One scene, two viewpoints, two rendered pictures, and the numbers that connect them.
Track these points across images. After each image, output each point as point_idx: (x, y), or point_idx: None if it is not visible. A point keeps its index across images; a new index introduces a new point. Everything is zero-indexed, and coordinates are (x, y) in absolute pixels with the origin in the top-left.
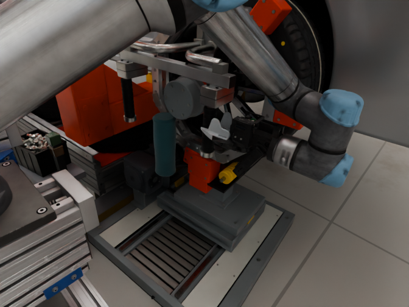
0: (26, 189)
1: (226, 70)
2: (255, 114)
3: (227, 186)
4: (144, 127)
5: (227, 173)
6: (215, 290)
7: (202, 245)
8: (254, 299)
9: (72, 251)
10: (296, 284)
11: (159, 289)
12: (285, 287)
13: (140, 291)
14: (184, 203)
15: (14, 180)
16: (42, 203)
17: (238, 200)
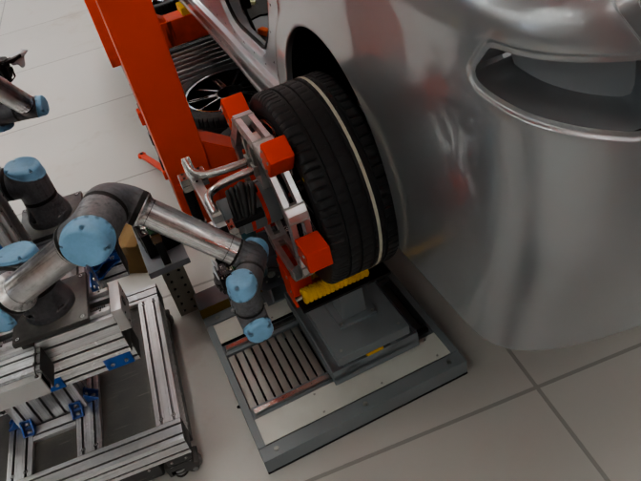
0: (81, 299)
1: (219, 219)
2: None
3: (312, 305)
4: None
5: (303, 292)
6: (295, 419)
7: (315, 367)
8: (342, 446)
9: (113, 342)
10: (404, 449)
11: (242, 399)
12: (389, 447)
13: (233, 397)
14: None
15: (79, 290)
16: (84, 311)
17: (368, 322)
